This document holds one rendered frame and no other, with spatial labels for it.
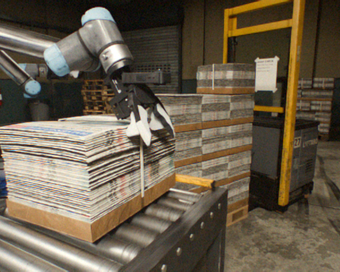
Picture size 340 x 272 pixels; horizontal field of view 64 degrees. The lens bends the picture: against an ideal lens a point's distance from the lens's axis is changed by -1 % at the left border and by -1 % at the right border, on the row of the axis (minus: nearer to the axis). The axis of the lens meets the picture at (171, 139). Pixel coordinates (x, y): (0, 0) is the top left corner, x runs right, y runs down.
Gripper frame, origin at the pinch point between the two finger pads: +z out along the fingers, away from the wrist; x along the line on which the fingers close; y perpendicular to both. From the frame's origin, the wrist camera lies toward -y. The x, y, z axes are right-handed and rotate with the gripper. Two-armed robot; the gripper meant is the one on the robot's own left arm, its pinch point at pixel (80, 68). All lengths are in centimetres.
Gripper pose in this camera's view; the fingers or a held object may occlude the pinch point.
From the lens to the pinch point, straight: 185.4
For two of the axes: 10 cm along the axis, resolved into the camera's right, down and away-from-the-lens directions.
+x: 5.4, 2.9, -7.9
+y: -0.8, 9.5, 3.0
